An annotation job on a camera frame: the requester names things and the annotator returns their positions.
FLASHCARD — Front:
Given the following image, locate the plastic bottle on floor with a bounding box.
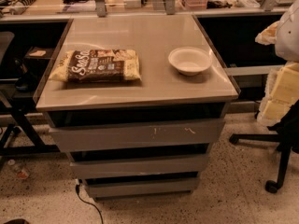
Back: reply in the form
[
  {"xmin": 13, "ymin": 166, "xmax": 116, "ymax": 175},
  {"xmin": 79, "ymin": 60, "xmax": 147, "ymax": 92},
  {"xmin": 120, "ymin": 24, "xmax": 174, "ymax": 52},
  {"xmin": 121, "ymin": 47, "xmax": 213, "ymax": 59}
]
[{"xmin": 7, "ymin": 160, "xmax": 30, "ymax": 179}]

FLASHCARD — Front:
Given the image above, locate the black coiled spring tool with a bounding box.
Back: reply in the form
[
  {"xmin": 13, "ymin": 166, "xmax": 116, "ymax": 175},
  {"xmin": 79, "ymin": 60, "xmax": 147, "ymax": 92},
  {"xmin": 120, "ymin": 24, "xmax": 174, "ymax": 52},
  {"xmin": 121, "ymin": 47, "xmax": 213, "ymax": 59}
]
[{"xmin": 9, "ymin": 0, "xmax": 36, "ymax": 15}]

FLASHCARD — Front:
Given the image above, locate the grey top drawer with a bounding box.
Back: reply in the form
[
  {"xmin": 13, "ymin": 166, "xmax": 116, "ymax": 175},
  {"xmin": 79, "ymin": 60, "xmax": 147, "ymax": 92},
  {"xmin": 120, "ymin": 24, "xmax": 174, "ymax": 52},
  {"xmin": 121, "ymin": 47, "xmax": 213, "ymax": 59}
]
[{"xmin": 50, "ymin": 119, "xmax": 224, "ymax": 152}]

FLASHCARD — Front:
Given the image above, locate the grey drawer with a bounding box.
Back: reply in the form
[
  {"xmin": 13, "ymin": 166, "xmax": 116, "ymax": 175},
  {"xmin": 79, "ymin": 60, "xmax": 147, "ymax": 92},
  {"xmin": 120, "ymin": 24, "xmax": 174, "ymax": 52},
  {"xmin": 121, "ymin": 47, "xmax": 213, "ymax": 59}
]
[
  {"xmin": 70, "ymin": 154, "xmax": 208, "ymax": 179},
  {"xmin": 85, "ymin": 177, "xmax": 199, "ymax": 198},
  {"xmin": 50, "ymin": 119, "xmax": 224, "ymax": 152}
]

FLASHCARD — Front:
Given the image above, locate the grey drawer cabinet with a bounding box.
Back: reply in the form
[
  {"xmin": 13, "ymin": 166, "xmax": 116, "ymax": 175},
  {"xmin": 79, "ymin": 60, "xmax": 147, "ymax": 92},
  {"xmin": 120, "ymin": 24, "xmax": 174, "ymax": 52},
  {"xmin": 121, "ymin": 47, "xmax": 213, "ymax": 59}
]
[{"xmin": 33, "ymin": 13, "xmax": 241, "ymax": 202}]

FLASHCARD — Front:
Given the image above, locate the black office chair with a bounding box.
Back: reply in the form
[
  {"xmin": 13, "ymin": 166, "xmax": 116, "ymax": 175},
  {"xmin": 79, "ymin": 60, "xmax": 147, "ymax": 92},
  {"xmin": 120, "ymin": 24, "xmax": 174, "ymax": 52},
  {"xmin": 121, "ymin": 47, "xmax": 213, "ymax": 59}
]
[{"xmin": 229, "ymin": 100, "xmax": 299, "ymax": 193}]

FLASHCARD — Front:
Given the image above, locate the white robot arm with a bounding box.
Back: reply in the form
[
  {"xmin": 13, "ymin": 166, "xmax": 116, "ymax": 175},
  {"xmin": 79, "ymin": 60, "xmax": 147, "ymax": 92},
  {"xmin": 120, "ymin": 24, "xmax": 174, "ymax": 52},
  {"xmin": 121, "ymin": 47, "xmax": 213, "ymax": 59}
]
[{"xmin": 255, "ymin": 0, "xmax": 299, "ymax": 126}]

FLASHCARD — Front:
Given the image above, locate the brown seaweed snack bag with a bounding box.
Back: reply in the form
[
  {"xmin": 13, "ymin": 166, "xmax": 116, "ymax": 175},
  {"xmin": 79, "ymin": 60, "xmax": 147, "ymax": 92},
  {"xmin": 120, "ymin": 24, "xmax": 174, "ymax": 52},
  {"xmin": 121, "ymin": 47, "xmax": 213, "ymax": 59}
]
[{"xmin": 50, "ymin": 49, "xmax": 141, "ymax": 83}]

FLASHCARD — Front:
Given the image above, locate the black power cable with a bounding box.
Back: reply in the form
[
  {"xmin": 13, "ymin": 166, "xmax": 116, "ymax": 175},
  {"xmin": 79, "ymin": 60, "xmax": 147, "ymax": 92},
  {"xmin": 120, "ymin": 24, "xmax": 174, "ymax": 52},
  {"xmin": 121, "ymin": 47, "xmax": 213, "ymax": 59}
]
[{"xmin": 74, "ymin": 184, "xmax": 105, "ymax": 224}]

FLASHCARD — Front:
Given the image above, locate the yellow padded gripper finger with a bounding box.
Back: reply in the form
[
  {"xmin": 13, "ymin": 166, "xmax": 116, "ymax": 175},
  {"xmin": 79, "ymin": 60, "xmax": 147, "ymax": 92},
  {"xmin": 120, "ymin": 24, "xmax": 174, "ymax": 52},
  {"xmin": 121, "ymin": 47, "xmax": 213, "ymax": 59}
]
[{"xmin": 257, "ymin": 62, "xmax": 299, "ymax": 126}]

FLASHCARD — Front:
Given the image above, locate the black table frame left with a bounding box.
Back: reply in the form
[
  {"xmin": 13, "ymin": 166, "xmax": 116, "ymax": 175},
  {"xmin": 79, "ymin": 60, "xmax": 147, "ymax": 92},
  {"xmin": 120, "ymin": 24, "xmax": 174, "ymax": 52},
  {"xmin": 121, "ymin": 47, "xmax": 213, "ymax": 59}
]
[{"xmin": 0, "ymin": 90, "xmax": 59, "ymax": 157}]

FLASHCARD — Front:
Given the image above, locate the grey bottom drawer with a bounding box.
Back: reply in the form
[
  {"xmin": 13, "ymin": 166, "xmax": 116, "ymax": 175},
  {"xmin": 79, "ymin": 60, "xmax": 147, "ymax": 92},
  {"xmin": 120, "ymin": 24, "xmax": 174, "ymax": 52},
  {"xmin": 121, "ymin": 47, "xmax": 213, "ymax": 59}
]
[{"xmin": 85, "ymin": 177, "xmax": 199, "ymax": 198}]

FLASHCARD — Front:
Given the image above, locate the white paper bowl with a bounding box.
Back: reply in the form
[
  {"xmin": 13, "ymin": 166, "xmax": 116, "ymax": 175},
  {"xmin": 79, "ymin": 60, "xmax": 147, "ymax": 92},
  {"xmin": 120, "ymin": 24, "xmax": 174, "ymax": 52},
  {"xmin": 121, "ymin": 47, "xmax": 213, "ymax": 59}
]
[{"xmin": 168, "ymin": 47, "xmax": 212, "ymax": 76}]

